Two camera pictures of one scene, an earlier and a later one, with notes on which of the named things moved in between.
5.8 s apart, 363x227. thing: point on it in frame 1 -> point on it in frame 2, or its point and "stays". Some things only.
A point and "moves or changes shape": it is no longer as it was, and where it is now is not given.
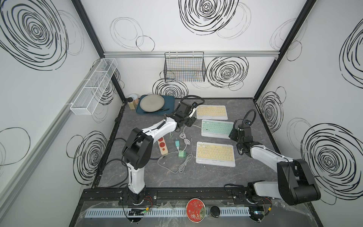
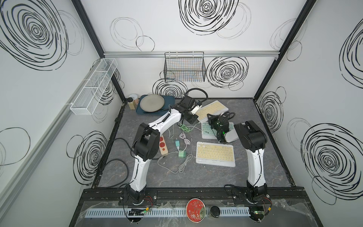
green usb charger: [182, 154] stays
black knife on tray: [160, 109] stays
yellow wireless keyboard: [210, 112] moves or changes shape
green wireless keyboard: [217, 129] stays
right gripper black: [234, 133] -> [213, 118]
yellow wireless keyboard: [215, 153] stays
